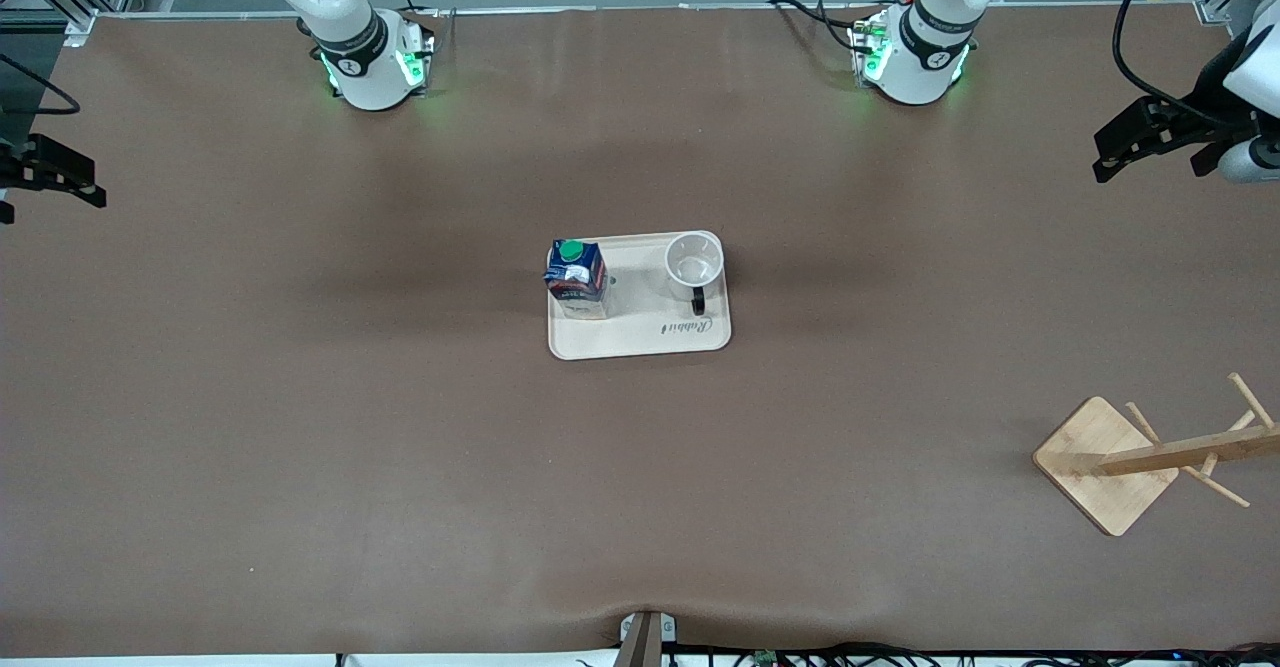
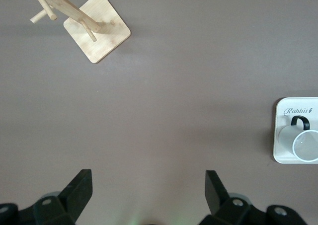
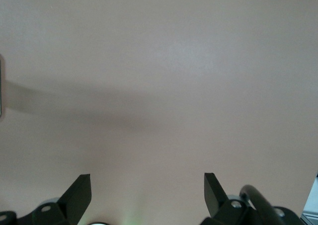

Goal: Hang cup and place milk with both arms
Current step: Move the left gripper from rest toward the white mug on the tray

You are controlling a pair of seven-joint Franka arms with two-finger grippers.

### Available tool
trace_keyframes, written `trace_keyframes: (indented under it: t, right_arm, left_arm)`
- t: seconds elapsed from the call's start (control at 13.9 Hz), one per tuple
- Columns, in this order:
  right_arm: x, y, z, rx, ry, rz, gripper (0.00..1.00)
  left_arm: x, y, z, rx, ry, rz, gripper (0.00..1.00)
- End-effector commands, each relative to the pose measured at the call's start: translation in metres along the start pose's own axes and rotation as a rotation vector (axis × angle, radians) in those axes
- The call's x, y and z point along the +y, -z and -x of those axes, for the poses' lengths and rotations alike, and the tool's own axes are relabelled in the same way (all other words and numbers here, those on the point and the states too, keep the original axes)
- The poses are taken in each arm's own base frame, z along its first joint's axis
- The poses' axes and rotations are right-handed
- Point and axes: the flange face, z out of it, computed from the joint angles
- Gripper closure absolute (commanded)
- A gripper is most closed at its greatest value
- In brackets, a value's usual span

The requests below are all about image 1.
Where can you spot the black panel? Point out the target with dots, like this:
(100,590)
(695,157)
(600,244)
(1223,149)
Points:
(25,67)

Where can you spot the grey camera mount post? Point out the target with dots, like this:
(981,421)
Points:
(645,642)

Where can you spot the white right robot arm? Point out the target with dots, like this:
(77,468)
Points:
(360,57)

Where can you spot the wooden cup rack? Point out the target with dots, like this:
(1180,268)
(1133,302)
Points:
(1105,467)

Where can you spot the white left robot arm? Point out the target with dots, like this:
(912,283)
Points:
(930,47)

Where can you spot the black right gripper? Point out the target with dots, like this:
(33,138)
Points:
(30,167)

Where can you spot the cream plastic tray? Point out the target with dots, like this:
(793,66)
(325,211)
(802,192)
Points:
(640,332)

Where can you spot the blue milk carton green cap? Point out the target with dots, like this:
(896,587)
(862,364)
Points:
(577,277)

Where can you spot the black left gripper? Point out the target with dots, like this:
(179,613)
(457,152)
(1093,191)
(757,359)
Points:
(1211,120)

